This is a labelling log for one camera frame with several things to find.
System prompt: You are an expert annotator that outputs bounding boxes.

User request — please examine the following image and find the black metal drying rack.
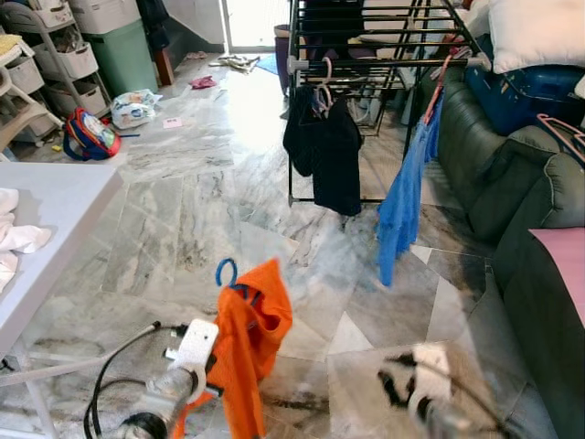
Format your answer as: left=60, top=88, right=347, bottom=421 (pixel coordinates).
left=286, top=0, right=485, bottom=207

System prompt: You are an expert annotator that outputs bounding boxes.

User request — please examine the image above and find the dark green sofa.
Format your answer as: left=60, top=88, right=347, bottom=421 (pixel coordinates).
left=439, top=69, right=585, bottom=439

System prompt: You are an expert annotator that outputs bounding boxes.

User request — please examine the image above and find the pink plastic hanger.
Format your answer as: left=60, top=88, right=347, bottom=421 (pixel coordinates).
left=311, top=57, right=335, bottom=115
left=537, top=114, right=585, bottom=166
left=422, top=50, right=453, bottom=124

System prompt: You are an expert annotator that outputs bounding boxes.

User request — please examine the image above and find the orange shirt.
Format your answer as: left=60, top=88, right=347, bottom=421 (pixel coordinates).
left=174, top=259, right=293, bottom=439

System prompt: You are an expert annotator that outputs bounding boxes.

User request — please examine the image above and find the green plastic bin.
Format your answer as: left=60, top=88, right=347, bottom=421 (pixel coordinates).
left=87, top=18, right=158, bottom=97

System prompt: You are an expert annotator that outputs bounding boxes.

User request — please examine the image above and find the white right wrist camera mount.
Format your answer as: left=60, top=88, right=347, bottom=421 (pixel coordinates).
left=411, top=343, right=453, bottom=417

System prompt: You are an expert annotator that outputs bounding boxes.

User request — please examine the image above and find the grey plastic folding table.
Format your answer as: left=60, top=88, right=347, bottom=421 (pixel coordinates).
left=0, top=163, right=175, bottom=439

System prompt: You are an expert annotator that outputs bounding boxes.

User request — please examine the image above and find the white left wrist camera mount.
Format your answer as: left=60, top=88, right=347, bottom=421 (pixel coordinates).
left=174, top=318, right=220, bottom=399

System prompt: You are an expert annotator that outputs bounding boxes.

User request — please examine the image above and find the white lidded storage box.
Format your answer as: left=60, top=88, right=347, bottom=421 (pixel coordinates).
left=69, top=0, right=143, bottom=36

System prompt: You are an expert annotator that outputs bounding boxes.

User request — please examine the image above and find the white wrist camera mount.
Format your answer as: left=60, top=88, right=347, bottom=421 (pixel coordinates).
left=411, top=343, right=453, bottom=417
left=174, top=318, right=220, bottom=399

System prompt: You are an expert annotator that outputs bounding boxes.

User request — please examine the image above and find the blue floor mat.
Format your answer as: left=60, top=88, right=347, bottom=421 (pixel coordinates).
left=256, top=53, right=280, bottom=76

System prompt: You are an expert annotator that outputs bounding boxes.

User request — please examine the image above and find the pale plastic high chair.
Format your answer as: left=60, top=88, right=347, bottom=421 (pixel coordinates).
left=0, top=37, right=65, bottom=156

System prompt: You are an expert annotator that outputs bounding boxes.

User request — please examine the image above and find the black hanging garment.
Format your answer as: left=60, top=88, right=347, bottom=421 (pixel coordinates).
left=283, top=91, right=364, bottom=218

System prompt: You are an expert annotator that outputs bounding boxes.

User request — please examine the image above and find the blue t-shirt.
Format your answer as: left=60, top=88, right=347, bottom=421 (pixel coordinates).
left=377, top=91, right=446, bottom=287

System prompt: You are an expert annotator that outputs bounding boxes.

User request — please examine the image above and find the white storage drawer unit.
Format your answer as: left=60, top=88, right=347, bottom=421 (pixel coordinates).
left=0, top=0, right=111, bottom=120

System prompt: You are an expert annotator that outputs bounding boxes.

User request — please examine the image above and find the white printed plastic bag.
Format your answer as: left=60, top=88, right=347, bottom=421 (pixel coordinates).
left=112, top=90, right=164, bottom=129

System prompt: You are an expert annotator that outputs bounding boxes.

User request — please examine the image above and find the red and blue backpack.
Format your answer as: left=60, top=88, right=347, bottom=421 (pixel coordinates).
left=64, top=108, right=122, bottom=161

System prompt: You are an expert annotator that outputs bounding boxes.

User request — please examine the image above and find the beige floor rag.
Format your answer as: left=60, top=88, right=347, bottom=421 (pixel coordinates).
left=210, top=53, right=261, bottom=72

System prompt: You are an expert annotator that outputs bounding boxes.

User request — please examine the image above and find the blue plastic hanger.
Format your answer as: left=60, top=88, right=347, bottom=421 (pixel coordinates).
left=215, top=258, right=261, bottom=303

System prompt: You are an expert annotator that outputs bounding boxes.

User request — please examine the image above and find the white shirt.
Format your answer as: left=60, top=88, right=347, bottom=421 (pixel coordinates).
left=0, top=187, right=53, bottom=294

